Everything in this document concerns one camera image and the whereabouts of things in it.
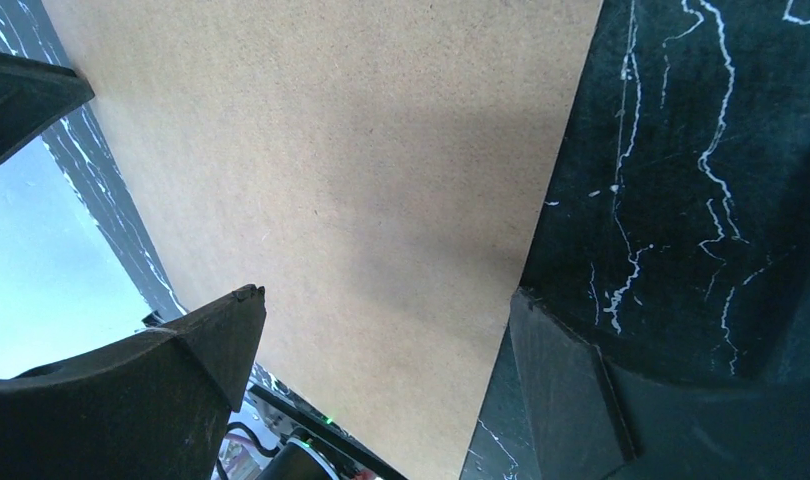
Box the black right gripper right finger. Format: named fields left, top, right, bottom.
left=509, top=290, right=810, bottom=479

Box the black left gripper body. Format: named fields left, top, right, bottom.
left=0, top=52, right=94, bottom=165

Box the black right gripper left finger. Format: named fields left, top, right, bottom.
left=0, top=285, right=266, bottom=479

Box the brown cardboard backing board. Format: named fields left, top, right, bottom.
left=44, top=1, right=601, bottom=479

